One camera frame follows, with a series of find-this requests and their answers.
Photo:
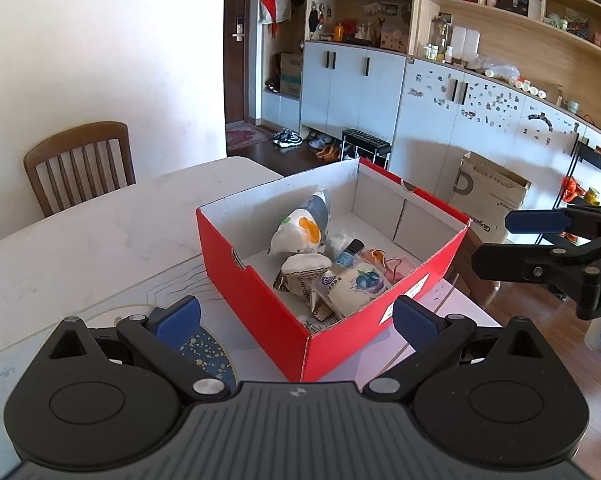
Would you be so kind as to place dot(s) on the black shoe rack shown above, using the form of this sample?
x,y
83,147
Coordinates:
x,y
365,142

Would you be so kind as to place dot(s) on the blue white orange snack bag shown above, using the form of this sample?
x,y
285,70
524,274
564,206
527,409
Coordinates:
x,y
295,232

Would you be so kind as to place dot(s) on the grey sneakers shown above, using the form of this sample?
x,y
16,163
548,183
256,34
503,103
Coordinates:
x,y
288,138

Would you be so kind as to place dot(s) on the small dark bottle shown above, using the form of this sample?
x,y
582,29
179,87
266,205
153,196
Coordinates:
x,y
348,255

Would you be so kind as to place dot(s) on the grey wooden wall cabinet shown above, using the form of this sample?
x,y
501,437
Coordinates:
x,y
350,75

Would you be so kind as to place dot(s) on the white brown snack packet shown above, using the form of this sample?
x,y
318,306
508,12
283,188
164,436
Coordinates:
x,y
305,263

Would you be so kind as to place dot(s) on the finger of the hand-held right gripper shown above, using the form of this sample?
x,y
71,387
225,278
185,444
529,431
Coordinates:
x,y
535,221
510,262

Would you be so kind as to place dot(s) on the black metal rack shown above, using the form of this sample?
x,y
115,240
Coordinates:
x,y
595,160

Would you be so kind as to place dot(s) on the printed cardboard box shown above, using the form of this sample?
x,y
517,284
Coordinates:
x,y
291,75

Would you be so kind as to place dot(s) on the pink binder clip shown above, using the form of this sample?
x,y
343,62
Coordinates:
x,y
398,267

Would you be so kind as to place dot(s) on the orange bottle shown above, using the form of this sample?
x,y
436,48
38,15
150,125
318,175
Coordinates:
x,y
339,32

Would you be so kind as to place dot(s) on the silver door lock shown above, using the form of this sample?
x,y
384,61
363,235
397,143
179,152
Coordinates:
x,y
238,29

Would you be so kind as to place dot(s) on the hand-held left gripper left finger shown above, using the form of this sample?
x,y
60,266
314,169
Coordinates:
x,y
178,321

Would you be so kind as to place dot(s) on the patterned door rug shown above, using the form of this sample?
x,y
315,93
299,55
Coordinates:
x,y
248,137

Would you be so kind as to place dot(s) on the white marble desktop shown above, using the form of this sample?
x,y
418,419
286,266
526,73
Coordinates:
x,y
105,240

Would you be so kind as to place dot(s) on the red cardboard box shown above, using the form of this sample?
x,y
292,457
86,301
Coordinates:
x,y
260,300

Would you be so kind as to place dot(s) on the silver foil packet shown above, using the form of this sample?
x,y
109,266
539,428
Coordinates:
x,y
320,317

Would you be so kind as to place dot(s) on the clear plastic bag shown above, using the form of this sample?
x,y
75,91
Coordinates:
x,y
339,241

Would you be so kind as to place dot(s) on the blueberry snack packet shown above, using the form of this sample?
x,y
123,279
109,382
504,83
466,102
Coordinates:
x,y
355,285

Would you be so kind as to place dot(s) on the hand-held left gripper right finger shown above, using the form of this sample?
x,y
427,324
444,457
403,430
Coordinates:
x,y
414,322

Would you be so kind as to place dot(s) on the small orange clip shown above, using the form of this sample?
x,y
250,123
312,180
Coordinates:
x,y
375,255

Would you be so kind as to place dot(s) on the large brown cardboard box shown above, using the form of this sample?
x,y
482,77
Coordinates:
x,y
485,195

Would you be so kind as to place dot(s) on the red hanging bag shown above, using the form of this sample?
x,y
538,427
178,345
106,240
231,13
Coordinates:
x,y
275,7

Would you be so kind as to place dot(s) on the brown wooden chair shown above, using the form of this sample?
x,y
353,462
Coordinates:
x,y
75,160

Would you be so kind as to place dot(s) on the dark brown door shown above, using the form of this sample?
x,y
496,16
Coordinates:
x,y
243,80

